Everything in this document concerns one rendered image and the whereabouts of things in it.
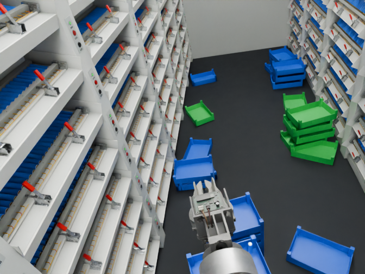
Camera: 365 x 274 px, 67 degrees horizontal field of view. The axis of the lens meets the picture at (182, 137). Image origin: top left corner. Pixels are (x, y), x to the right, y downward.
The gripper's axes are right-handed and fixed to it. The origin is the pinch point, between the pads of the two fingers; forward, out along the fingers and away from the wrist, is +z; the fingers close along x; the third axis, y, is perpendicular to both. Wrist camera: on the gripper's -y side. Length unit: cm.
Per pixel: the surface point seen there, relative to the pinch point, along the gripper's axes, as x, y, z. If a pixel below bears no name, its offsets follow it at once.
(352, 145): -112, -92, 99
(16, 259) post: 47.0, -5.7, -3.0
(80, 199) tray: 45, -22, 31
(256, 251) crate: -16, -65, 22
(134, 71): 24, -11, 126
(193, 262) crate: 11, -62, 21
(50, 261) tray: 51, -24, 9
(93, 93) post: 33, 7, 56
